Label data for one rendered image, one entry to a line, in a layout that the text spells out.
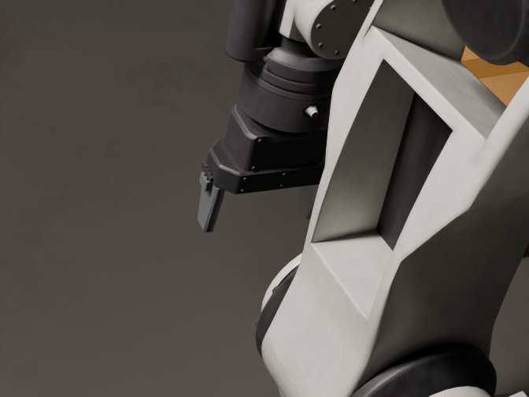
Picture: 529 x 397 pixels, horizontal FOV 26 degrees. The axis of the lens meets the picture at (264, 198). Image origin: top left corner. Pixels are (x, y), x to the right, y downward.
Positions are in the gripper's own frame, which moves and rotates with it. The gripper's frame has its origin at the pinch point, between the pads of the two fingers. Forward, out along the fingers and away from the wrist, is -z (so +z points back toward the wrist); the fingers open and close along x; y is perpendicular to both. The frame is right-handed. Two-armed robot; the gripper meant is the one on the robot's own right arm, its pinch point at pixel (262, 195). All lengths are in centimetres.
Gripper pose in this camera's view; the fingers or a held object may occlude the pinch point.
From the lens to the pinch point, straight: 109.2
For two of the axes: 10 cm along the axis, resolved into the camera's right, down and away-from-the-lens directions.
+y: 3.8, 6.5, -6.6
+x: -9.0, 1.1, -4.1
